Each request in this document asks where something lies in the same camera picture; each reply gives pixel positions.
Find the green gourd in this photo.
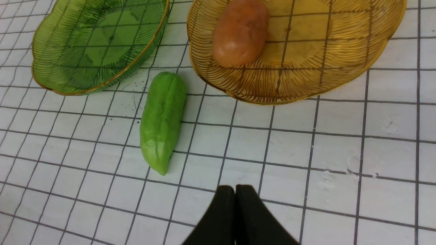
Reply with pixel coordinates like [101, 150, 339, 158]
[140, 71, 187, 176]

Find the brown potato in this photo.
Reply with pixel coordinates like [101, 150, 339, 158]
[212, 0, 269, 68]

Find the checkered white tablecloth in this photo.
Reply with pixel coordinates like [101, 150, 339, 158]
[1, 0, 435, 245]

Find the amber glass plate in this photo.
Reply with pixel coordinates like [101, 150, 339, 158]
[187, 0, 407, 105]

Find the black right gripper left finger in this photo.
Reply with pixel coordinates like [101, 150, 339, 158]
[183, 185, 235, 245]

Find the green glass plate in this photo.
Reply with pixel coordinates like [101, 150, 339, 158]
[31, 0, 170, 96]

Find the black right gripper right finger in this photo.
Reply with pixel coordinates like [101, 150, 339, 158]
[235, 185, 299, 245]

